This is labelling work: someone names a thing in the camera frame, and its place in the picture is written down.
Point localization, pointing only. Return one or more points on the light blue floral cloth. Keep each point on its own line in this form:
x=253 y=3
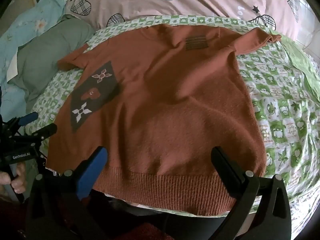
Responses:
x=30 y=22

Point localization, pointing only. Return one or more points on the green checked bedsheet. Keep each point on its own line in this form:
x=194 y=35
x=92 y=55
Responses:
x=280 y=110

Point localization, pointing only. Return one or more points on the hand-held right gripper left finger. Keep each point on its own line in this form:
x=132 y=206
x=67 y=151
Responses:
x=91 y=172

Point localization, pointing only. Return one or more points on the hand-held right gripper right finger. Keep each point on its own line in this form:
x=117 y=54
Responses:
x=225 y=165

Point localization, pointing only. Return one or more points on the person's dark trousers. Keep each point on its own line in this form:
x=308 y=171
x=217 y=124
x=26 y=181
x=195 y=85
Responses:
x=175 y=225

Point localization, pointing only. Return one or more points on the plain light green cloth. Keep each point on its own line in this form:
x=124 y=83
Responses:
x=306 y=65

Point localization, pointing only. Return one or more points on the person's left hand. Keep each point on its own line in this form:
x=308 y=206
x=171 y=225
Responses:
x=18 y=180

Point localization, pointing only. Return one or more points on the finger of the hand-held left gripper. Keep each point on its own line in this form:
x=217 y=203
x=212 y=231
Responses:
x=46 y=129
x=29 y=118

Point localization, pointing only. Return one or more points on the grey-green pillow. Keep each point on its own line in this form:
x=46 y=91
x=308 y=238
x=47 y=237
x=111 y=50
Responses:
x=47 y=52

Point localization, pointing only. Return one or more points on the orange knit sweater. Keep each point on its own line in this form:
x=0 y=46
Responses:
x=160 y=100

